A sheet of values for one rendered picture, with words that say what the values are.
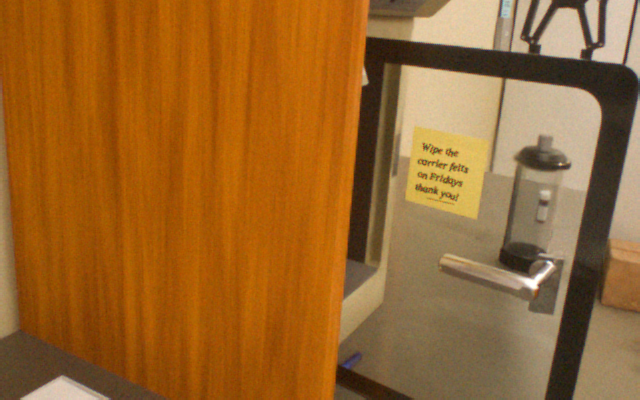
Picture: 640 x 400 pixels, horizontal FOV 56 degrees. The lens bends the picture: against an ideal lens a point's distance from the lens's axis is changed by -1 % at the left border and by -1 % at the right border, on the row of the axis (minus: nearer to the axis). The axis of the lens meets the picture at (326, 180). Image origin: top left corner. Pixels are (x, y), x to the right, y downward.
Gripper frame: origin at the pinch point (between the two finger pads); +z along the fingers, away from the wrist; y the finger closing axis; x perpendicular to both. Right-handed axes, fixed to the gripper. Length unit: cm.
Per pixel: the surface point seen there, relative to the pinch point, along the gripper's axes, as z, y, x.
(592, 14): -16, -19, 246
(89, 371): 40, -41, -75
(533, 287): 13, 11, -73
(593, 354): 133, 17, 151
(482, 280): 14, 6, -72
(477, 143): 3, 3, -67
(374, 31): -5, -17, -48
